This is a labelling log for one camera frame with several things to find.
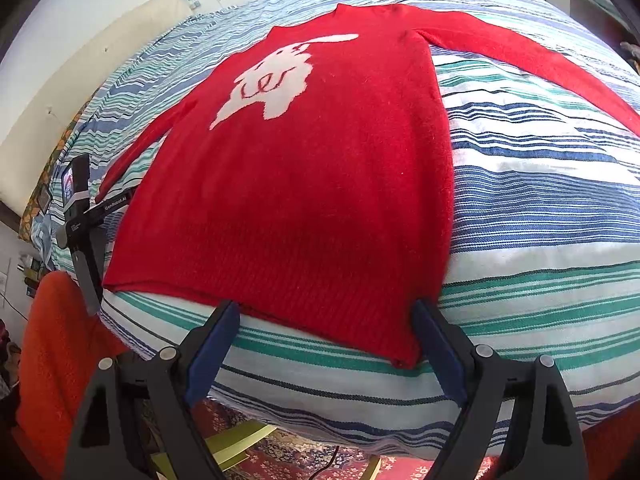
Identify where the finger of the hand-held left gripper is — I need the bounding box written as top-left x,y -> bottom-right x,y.
72,240 -> 104,317

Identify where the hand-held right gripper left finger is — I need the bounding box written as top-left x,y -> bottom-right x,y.
62,300 -> 241,480

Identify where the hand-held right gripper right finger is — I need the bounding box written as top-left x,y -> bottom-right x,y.
410,299 -> 591,480

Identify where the red sweater with white print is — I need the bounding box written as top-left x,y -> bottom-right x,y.
95,2 -> 640,370

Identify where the orange fleece blanket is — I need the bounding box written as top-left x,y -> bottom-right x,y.
15,270 -> 640,480

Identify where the red patterned rug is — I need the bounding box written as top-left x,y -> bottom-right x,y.
190,400 -> 501,480

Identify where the beige padded headboard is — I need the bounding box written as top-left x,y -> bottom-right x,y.
0,0 -> 196,216

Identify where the blue green striped bed cover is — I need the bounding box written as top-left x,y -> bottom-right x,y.
30,0 -> 640,461

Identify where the dark wooden cabinet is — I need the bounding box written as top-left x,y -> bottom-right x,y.
567,0 -> 616,36

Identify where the black cable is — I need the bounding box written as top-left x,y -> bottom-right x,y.
310,445 -> 341,480

